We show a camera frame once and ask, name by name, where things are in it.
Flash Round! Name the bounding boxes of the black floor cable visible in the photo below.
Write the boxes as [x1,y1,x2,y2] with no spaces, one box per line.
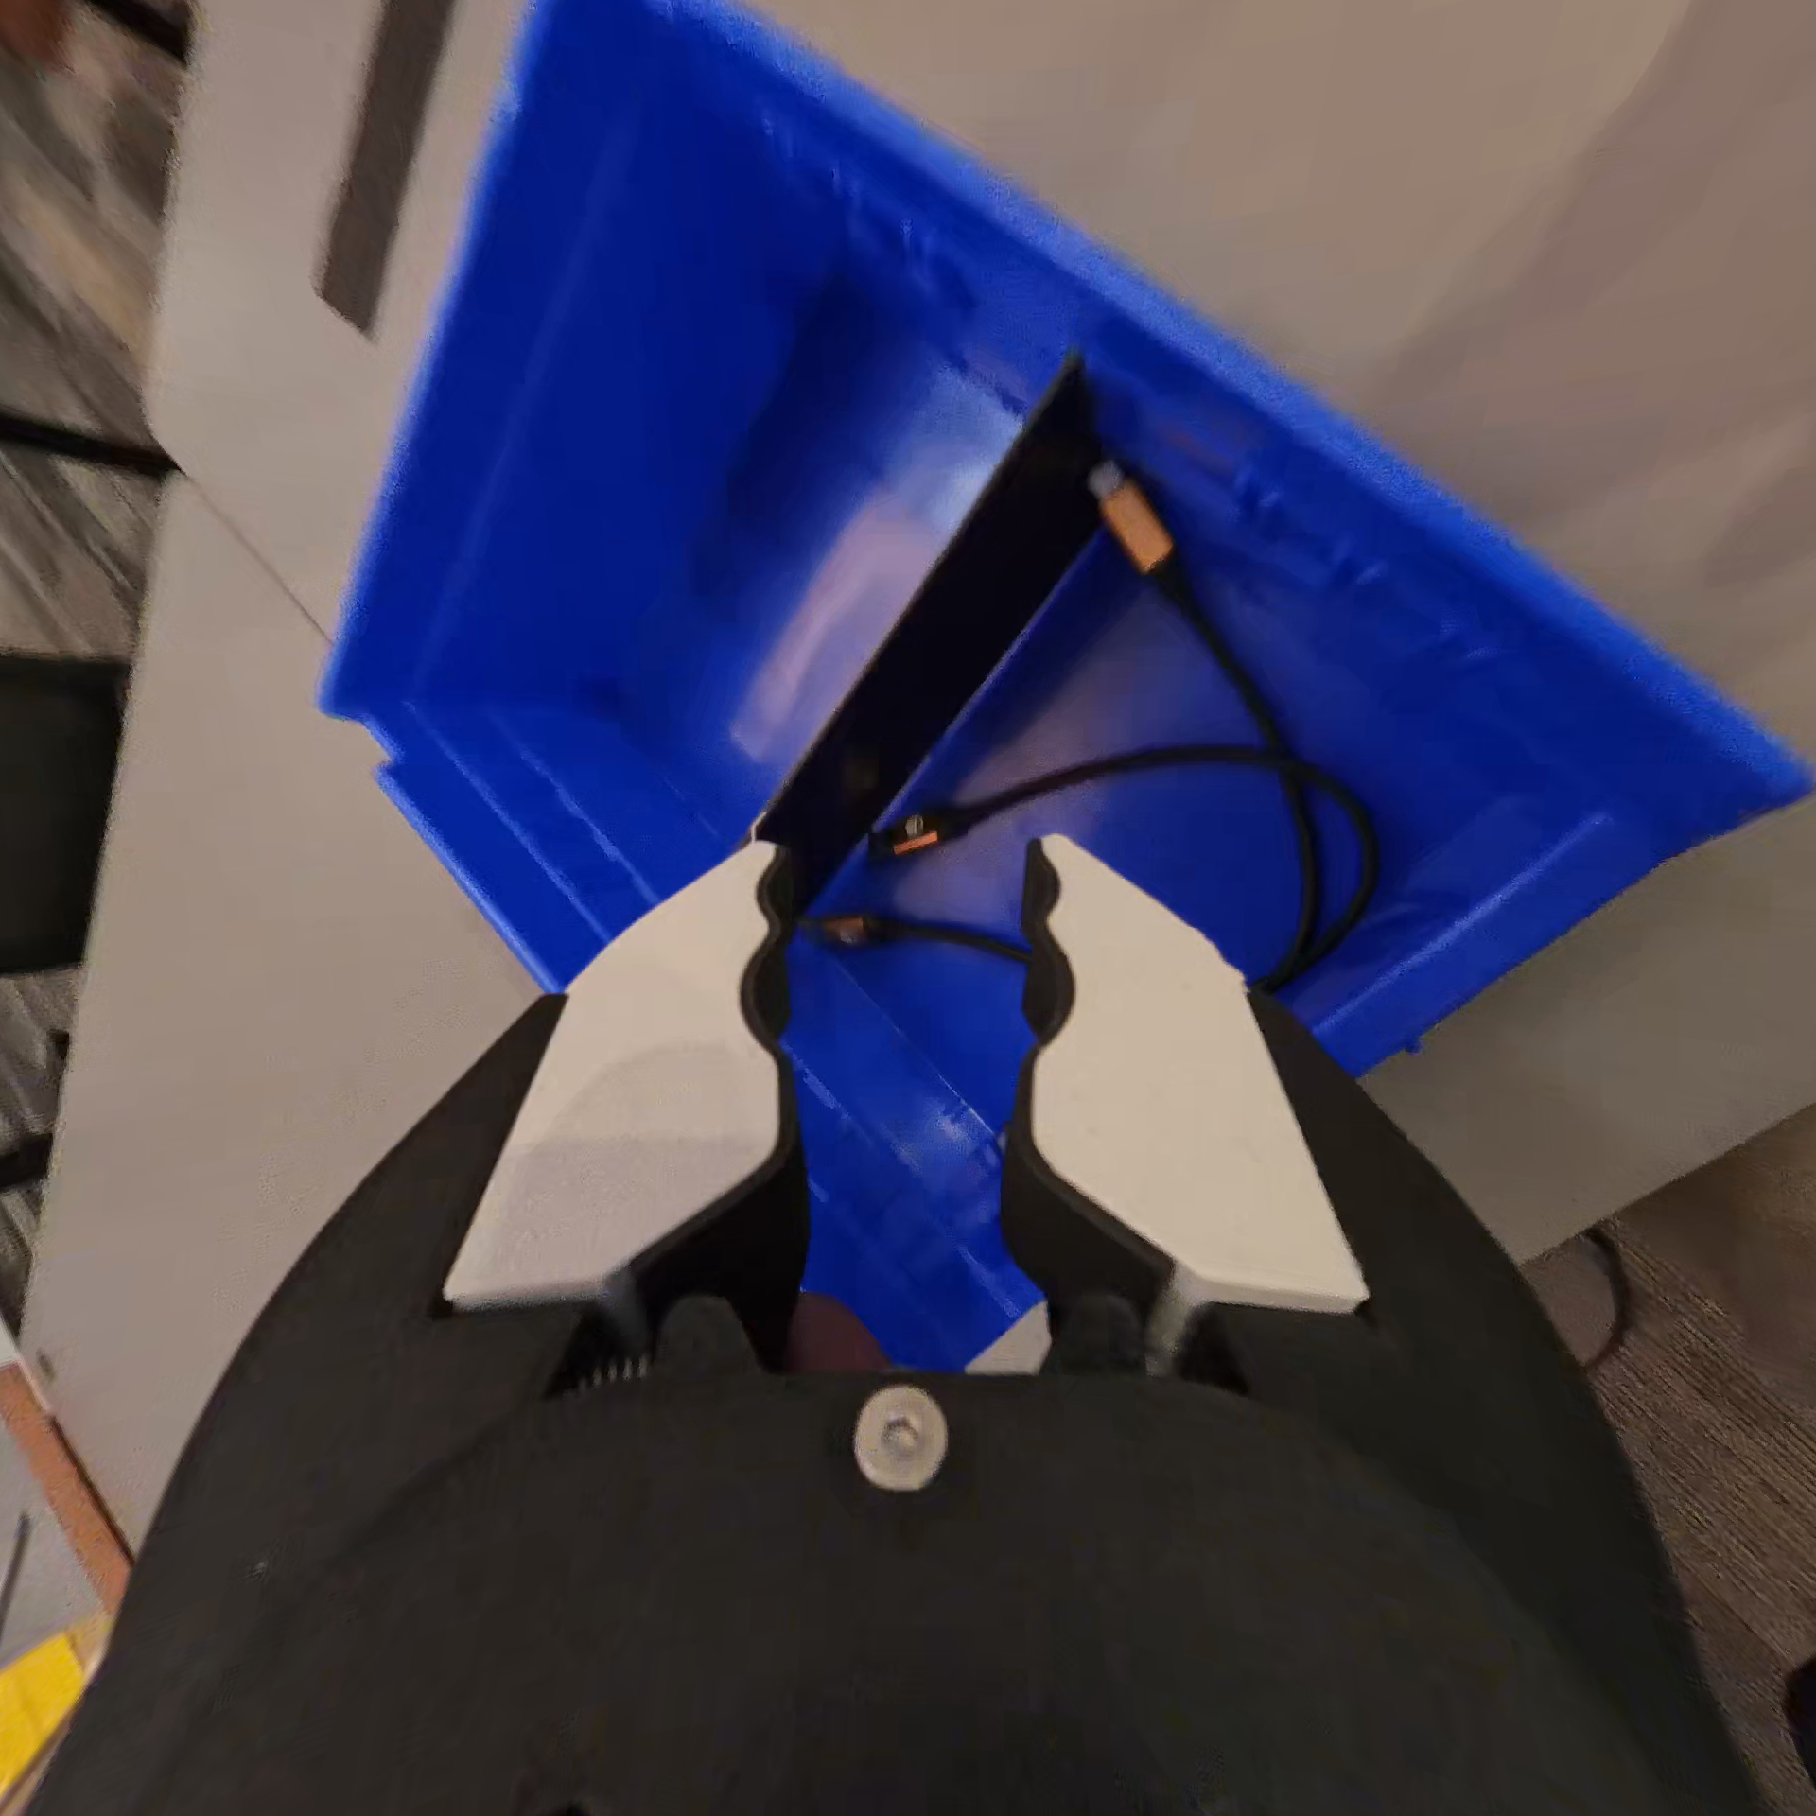
[1573,1218,1637,1374]

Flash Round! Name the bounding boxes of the black panel device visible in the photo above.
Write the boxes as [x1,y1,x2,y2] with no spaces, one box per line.
[751,353,1107,912]

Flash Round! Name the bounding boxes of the black usb cable orange plugs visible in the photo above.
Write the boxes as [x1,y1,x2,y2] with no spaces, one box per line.
[801,460,1380,994]

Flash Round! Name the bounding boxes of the blue plastic bin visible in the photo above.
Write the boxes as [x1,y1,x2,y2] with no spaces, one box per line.
[315,0,1816,1371]

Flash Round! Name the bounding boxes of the yellow paper sheet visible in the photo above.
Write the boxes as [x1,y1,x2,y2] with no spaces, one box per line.
[0,1618,109,1802]

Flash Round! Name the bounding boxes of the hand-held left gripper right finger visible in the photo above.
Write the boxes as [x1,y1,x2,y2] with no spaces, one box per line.
[1001,833,1370,1371]

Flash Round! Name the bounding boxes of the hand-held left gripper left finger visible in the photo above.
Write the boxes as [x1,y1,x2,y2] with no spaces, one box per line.
[444,840,811,1349]

